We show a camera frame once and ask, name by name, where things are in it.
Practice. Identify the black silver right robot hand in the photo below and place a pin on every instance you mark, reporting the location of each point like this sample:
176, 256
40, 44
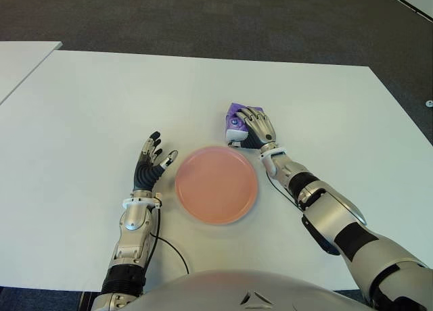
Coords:
262, 130

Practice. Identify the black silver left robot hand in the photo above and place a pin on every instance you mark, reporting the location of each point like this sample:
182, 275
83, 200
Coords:
145, 174

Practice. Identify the purple tissue paper pack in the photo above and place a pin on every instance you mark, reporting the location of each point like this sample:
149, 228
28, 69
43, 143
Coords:
233, 125

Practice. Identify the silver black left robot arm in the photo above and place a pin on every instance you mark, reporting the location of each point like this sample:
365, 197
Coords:
135, 219

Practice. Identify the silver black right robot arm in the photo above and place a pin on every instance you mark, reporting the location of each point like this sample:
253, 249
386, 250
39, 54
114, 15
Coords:
338, 219

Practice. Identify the pink round plate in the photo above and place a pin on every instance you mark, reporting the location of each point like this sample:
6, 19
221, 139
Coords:
216, 186

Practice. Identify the silver robot torso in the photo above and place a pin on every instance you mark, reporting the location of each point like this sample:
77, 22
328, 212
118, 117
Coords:
220, 290

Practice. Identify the white side table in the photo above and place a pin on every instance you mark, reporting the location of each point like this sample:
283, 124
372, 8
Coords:
20, 64

